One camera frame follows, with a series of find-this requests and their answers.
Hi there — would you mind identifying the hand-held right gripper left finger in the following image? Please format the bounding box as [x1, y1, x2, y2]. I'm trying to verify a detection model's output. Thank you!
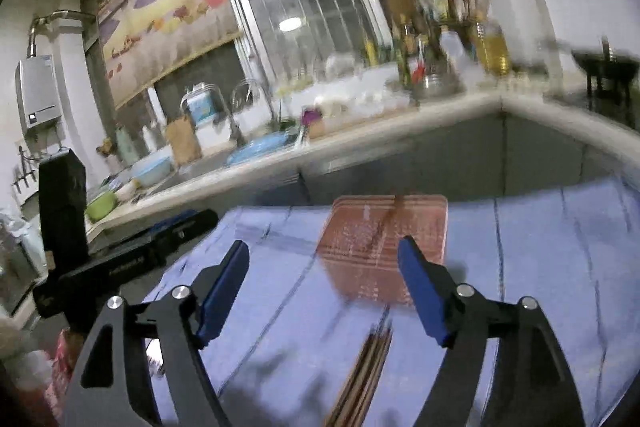
[62, 239, 251, 427]

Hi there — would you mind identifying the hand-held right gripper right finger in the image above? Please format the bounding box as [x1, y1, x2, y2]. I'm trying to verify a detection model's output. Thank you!
[397, 235, 587, 427]

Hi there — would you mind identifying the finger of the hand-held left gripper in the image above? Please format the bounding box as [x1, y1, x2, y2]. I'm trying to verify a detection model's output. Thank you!
[145, 208, 219, 254]

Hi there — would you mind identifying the bundle of wooden chopsticks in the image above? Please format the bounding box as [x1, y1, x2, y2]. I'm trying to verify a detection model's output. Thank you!
[324, 307, 397, 427]

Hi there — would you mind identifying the metal pot with utensils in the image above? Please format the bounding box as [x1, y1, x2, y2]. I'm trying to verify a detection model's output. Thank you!
[411, 71, 459, 102]

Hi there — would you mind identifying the green bowl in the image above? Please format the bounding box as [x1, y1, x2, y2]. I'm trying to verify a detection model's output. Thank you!
[85, 191, 119, 223]

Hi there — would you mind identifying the light blue bowl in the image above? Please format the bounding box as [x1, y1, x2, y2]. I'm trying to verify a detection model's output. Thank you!
[129, 151, 174, 188]

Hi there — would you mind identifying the wooden cutting board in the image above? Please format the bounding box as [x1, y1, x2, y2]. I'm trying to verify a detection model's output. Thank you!
[165, 116, 202, 166]

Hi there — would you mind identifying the blue plate in sink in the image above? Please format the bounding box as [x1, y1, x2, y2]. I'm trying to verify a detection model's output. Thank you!
[227, 133, 298, 166]

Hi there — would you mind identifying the grey water heater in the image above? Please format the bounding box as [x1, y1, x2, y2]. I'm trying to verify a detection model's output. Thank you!
[15, 54, 66, 138]

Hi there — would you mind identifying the blue and white container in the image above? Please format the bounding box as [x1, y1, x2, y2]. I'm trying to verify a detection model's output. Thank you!
[180, 83, 222, 128]

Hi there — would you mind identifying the metal faucet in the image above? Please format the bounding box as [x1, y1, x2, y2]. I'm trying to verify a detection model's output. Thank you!
[216, 79, 266, 146]

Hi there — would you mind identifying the blue checked tablecloth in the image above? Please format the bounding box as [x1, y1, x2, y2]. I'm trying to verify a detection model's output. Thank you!
[145, 179, 640, 427]

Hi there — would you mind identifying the kitchen counter with cabinets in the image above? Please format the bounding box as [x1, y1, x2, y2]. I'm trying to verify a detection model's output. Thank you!
[85, 79, 640, 253]

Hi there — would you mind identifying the pink patterned bag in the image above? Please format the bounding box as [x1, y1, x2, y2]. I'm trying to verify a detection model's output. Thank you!
[49, 329, 87, 410]

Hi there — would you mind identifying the metal exhaust pipe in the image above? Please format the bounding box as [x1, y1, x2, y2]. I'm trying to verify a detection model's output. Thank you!
[27, 9, 97, 58]

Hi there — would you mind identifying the printed window blind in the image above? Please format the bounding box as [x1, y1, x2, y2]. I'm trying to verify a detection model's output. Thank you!
[94, 0, 243, 108]

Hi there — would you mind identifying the white plastic jug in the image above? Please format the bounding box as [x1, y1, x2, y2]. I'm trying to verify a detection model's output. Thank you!
[439, 29, 474, 64]

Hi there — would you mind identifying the yellow oil bottle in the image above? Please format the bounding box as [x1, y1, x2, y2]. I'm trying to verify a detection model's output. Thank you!
[474, 18, 512, 76]

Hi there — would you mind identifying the black wok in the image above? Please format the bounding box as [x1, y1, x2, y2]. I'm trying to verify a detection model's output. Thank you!
[570, 36, 640, 84]

